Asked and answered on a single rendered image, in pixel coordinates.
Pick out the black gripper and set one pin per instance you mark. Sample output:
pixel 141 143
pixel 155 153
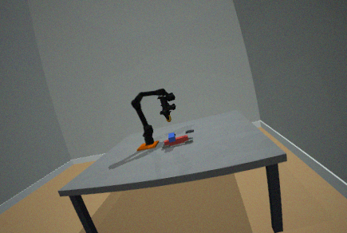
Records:
pixel 165 110

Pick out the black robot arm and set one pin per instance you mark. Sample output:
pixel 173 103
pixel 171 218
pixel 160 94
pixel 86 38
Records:
pixel 148 130

